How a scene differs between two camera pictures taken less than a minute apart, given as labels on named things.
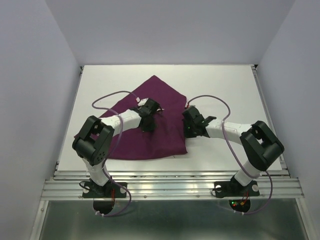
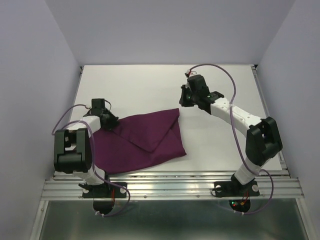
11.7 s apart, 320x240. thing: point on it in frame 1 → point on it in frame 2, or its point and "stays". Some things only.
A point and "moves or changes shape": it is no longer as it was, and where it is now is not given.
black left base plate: (109, 190) stays
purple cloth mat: (168, 138) moves or changes shape
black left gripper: (151, 127) → (113, 122)
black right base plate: (232, 189) stays
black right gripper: (188, 135) → (182, 102)
